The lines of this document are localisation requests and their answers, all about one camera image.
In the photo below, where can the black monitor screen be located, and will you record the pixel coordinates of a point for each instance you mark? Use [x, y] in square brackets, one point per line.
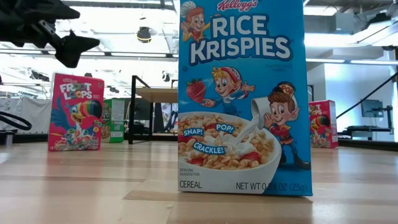
[141, 109]

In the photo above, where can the grey computer monitor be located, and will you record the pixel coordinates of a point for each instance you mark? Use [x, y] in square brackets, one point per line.
[372, 108]

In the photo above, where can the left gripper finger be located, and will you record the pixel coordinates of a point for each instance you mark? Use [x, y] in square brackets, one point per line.
[56, 11]
[73, 49]

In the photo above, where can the green Apple Jacks cereal box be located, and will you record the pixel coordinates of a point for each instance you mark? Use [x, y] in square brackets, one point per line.
[115, 124]

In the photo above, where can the black ceiling spotlight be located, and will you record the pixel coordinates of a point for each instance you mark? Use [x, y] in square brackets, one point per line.
[144, 34]
[166, 76]

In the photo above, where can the wooden shelf with black legs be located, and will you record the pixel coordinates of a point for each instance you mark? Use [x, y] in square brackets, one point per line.
[155, 95]

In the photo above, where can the grey metal post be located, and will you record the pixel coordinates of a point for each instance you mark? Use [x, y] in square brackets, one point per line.
[9, 140]

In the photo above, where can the black desk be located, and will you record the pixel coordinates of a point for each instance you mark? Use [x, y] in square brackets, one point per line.
[367, 127]

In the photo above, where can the white table cover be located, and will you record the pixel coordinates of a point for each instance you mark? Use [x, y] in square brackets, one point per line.
[34, 115]

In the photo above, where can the blue Rice Krispies cereal box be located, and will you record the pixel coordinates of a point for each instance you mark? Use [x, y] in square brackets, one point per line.
[242, 93]

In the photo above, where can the red Froot Loops cereal box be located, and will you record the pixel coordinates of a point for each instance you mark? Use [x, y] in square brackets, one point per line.
[323, 124]
[76, 124]

